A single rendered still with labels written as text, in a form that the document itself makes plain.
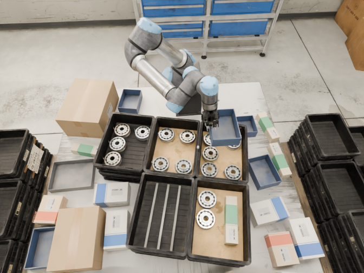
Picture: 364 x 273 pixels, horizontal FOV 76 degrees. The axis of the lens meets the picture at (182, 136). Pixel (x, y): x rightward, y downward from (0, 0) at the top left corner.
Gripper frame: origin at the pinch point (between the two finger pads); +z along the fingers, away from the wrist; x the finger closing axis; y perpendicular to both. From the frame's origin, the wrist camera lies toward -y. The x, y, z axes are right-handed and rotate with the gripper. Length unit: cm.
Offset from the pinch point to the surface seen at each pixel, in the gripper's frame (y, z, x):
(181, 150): -1.5, 26.7, -19.3
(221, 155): 3.1, 29.7, 6.1
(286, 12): -284, 121, 146
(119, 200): 29, 26, -57
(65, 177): 9, 30, -97
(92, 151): -6, 27, -80
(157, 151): -1.2, 24.9, -34.6
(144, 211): 37, 24, -41
